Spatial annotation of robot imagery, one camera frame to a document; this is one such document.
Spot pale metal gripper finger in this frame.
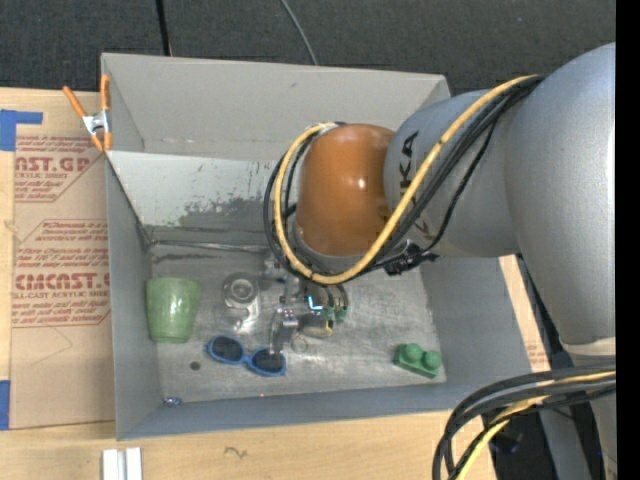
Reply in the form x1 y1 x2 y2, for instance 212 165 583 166
268 312 283 357
281 307 300 353

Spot blue sunglasses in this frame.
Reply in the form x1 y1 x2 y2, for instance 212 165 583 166
205 335 289 378

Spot green cup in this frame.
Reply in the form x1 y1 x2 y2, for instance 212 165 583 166
145 276 203 345

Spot green toy block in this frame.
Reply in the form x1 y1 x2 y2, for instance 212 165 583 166
391 342 445 381

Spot grey metal bin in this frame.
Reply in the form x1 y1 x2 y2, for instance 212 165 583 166
99 51 534 442

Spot brown cardboard board red print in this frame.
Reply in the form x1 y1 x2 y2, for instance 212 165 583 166
0 86 552 432

